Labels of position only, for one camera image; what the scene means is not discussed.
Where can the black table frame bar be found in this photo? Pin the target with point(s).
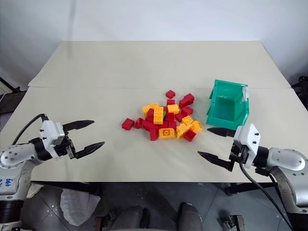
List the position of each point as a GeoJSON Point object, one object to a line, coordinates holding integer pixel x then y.
{"type": "Point", "coordinates": [67, 186]}
{"type": "Point", "coordinates": [247, 187]}

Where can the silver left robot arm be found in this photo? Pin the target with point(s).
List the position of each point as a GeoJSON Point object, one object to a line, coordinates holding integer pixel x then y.
{"type": "Point", "coordinates": [14, 156]}

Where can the green plastic toy brick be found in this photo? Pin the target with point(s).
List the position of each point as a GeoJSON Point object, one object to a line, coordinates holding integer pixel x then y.
{"type": "Point", "coordinates": [164, 116]}

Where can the white plastic bag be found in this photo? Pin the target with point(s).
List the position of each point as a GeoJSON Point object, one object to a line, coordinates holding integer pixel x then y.
{"type": "Point", "coordinates": [77, 207]}

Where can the white label on bin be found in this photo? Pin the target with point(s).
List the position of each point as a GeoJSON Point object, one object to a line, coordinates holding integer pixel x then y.
{"type": "Point", "coordinates": [244, 95]}

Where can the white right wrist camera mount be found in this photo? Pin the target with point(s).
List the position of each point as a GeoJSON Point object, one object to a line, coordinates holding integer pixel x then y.
{"type": "Point", "coordinates": [250, 142]}

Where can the pale yellow cloth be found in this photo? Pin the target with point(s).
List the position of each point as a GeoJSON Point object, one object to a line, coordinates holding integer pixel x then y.
{"type": "Point", "coordinates": [33, 190]}

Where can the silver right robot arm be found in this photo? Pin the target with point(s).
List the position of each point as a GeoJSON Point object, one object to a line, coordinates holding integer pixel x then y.
{"type": "Point", "coordinates": [286, 161]}

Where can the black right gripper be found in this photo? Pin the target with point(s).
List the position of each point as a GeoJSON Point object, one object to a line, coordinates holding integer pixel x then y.
{"type": "Point", "coordinates": [238, 154]}

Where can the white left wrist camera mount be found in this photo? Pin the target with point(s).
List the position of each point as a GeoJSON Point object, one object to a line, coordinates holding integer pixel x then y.
{"type": "Point", "coordinates": [49, 134]}

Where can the grey rounded shape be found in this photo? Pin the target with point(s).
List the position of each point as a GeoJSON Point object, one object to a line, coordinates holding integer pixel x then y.
{"type": "Point", "coordinates": [131, 219]}
{"type": "Point", "coordinates": [190, 216]}

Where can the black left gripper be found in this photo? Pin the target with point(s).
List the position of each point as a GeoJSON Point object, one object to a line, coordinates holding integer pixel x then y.
{"type": "Point", "coordinates": [64, 149]}

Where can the upside-down yellow toy brick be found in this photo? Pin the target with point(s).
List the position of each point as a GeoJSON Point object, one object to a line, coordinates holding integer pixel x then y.
{"type": "Point", "coordinates": [166, 133]}

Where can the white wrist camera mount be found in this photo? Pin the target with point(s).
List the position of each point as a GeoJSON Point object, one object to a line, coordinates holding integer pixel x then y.
{"type": "Point", "coordinates": [49, 134]}
{"type": "Point", "coordinates": [250, 142]}

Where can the green plastic bin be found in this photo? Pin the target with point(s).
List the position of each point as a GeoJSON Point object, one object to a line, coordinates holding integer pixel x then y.
{"type": "Point", "coordinates": [225, 108]}

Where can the black equipment stand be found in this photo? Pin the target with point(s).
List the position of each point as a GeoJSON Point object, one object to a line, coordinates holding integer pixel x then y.
{"type": "Point", "coordinates": [10, 96]}
{"type": "Point", "coordinates": [300, 85]}

